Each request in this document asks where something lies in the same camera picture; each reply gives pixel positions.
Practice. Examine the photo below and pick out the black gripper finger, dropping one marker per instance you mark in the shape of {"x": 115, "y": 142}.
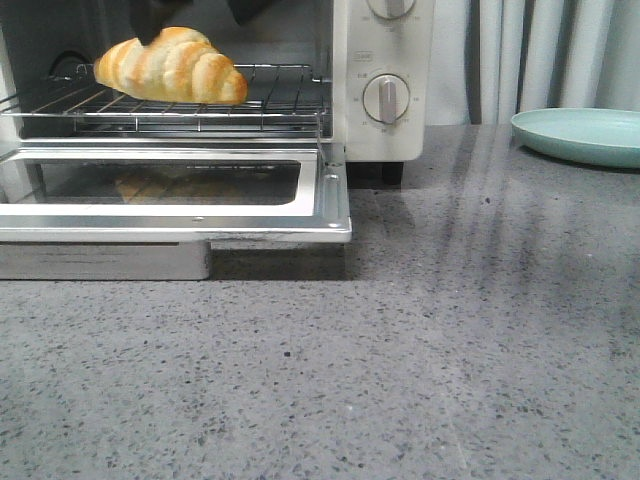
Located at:
{"x": 244, "y": 11}
{"x": 148, "y": 17}

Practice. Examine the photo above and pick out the striped croissant bread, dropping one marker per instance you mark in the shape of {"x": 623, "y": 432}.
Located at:
{"x": 179, "y": 66}

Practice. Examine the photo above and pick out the glass oven door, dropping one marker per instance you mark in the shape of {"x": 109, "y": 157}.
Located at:
{"x": 157, "y": 210}

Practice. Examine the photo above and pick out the metal oven rack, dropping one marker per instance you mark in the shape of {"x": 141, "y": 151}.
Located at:
{"x": 284, "y": 101}

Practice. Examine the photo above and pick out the white Toshiba toaster oven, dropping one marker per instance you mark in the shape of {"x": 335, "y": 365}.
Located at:
{"x": 352, "y": 73}

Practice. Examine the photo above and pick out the upper oven knob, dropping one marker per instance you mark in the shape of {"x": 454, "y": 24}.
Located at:
{"x": 390, "y": 10}

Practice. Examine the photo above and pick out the oven knob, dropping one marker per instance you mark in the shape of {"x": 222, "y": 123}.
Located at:
{"x": 386, "y": 98}
{"x": 390, "y": 10}

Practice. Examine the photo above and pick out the lower oven knob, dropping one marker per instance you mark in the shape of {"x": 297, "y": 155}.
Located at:
{"x": 386, "y": 98}

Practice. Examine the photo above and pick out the grey curtain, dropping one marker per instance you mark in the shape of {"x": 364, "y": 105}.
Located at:
{"x": 492, "y": 59}

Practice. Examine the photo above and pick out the light green plate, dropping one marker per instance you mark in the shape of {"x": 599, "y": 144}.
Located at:
{"x": 591, "y": 136}

